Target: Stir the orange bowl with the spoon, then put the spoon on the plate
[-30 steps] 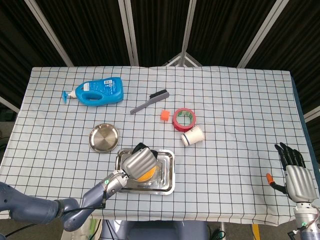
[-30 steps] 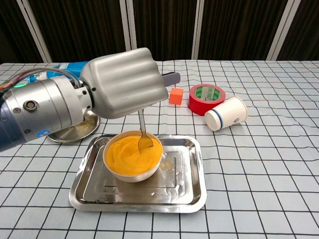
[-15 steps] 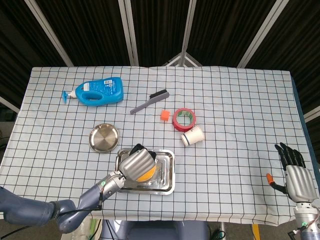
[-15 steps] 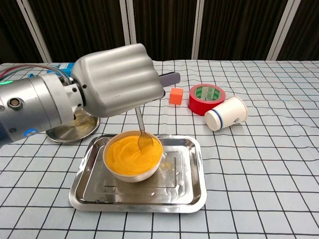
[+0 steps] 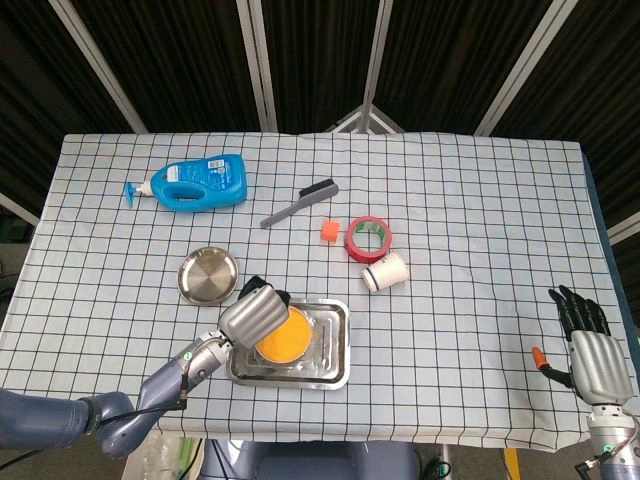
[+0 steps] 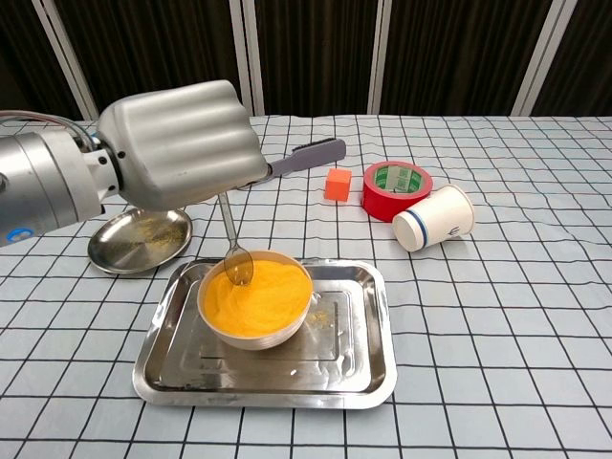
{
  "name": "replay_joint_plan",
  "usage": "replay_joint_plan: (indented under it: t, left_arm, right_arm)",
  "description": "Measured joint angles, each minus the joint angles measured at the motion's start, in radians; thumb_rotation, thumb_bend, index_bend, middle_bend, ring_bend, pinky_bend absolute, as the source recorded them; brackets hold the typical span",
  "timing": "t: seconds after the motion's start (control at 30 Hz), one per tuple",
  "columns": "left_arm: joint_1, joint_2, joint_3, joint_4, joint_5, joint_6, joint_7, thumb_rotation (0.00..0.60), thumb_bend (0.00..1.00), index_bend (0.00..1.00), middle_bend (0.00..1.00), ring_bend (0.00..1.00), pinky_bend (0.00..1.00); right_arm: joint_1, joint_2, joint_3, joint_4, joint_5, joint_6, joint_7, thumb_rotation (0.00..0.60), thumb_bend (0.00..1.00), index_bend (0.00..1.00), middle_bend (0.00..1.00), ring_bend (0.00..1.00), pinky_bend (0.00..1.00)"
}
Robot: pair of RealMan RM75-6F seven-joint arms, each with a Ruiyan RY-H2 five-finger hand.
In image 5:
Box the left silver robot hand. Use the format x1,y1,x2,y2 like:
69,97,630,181
218,274,292,350

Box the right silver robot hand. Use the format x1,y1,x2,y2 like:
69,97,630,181
530,284,634,406

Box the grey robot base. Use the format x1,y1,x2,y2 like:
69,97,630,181
199,438,419,480

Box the orange bowl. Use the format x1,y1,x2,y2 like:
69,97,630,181
253,305,315,364

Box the round steel plate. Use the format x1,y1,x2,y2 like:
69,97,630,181
177,245,241,306

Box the rectangular steel tray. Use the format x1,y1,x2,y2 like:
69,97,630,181
225,298,352,392

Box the red tape roll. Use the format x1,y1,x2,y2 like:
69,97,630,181
343,215,393,264

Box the grey brush black bristles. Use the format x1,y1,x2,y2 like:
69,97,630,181
259,178,340,230

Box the white checkered tablecloth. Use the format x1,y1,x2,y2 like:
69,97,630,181
0,130,640,449

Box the white paper cup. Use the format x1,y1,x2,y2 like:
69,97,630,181
361,251,411,294

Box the blue detergent pump bottle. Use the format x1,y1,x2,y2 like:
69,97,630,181
123,153,250,213

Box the clear plastic bag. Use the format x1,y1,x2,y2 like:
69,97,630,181
124,432,201,480

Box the white triangular screen foot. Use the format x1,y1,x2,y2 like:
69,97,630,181
324,102,404,135

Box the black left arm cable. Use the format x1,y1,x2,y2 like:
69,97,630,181
97,372,190,426

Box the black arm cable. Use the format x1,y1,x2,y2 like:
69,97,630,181
574,452,611,476
97,372,190,426

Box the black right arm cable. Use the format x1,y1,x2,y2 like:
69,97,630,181
574,452,611,476

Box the white frame bar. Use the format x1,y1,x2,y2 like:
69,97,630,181
0,191,42,227
607,212,640,246

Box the white screen frame post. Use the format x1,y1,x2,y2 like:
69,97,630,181
357,0,396,134
48,0,149,134
473,0,581,137
235,0,279,134

